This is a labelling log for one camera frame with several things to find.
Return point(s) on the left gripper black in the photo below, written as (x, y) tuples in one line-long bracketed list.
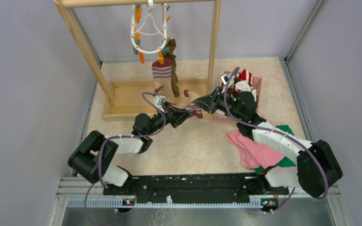
[(176, 117)]

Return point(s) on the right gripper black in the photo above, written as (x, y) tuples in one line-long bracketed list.
[(208, 103)]

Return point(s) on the purple striped sock maroon cuff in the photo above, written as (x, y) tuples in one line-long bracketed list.
[(162, 76)]

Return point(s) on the brown sock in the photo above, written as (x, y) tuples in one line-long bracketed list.
[(170, 54), (174, 77)]

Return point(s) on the white round clip hanger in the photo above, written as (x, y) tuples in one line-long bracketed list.
[(143, 24)]

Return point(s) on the purple striped tan sock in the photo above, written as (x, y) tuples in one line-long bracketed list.
[(194, 109)]

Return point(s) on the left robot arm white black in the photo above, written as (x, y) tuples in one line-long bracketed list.
[(92, 158)]

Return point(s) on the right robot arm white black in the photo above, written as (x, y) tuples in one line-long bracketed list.
[(315, 168)]

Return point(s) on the red white striped sock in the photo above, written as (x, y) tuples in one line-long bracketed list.
[(245, 75)]

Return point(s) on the pink plastic basket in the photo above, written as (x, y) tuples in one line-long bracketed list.
[(256, 84)]

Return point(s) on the wooden clothes rack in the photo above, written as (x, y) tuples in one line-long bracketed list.
[(123, 101)]

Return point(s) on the pink cloth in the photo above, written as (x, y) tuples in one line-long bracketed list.
[(254, 155)]

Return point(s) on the green cloth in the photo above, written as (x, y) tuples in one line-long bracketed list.
[(285, 162)]

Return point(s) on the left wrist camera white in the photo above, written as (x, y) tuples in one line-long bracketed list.
[(159, 100)]

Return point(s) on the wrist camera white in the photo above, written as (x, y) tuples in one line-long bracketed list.
[(224, 79), (159, 100)]

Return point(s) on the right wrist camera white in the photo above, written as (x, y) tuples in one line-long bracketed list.
[(224, 79)]

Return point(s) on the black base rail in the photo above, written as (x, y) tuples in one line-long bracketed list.
[(225, 190)]

